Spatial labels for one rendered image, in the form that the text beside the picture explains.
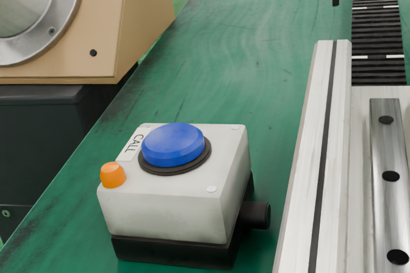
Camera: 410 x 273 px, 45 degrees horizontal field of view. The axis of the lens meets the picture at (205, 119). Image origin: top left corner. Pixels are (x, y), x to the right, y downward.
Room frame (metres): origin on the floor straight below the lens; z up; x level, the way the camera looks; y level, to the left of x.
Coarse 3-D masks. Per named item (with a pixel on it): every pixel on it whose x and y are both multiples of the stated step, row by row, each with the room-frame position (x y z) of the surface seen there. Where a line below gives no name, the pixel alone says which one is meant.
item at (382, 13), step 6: (354, 12) 0.53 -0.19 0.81; (360, 12) 0.53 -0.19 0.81; (366, 12) 0.52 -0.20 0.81; (372, 12) 0.52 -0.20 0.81; (378, 12) 0.52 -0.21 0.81; (384, 12) 0.52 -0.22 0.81; (390, 12) 0.51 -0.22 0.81; (396, 12) 0.51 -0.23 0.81; (354, 18) 0.52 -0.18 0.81; (360, 18) 0.52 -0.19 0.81; (366, 18) 0.51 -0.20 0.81; (372, 18) 0.51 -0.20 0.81
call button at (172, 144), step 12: (156, 132) 0.27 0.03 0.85; (168, 132) 0.27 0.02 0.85; (180, 132) 0.27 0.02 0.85; (192, 132) 0.27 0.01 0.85; (144, 144) 0.26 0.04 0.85; (156, 144) 0.26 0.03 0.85; (168, 144) 0.26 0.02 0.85; (180, 144) 0.25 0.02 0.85; (192, 144) 0.25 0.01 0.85; (144, 156) 0.26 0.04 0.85; (156, 156) 0.25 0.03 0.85; (168, 156) 0.25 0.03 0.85; (180, 156) 0.25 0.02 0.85; (192, 156) 0.25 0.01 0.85
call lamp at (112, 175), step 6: (114, 162) 0.25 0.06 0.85; (102, 168) 0.25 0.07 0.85; (108, 168) 0.24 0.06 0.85; (114, 168) 0.24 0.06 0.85; (120, 168) 0.25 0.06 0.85; (102, 174) 0.24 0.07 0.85; (108, 174) 0.24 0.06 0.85; (114, 174) 0.24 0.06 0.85; (120, 174) 0.24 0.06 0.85; (102, 180) 0.24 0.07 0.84; (108, 180) 0.24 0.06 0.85; (114, 180) 0.24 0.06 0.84; (120, 180) 0.24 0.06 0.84; (108, 186) 0.24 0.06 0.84; (114, 186) 0.24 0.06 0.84
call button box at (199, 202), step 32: (224, 128) 0.29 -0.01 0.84; (128, 160) 0.27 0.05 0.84; (192, 160) 0.25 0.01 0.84; (224, 160) 0.25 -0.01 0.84; (128, 192) 0.24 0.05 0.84; (160, 192) 0.23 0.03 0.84; (192, 192) 0.22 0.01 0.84; (224, 192) 0.22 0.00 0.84; (128, 224) 0.24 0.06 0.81; (160, 224) 0.23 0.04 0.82; (192, 224) 0.22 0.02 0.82; (224, 224) 0.22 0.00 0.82; (256, 224) 0.24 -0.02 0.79; (128, 256) 0.24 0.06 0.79; (160, 256) 0.23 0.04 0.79; (192, 256) 0.22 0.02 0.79; (224, 256) 0.22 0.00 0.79
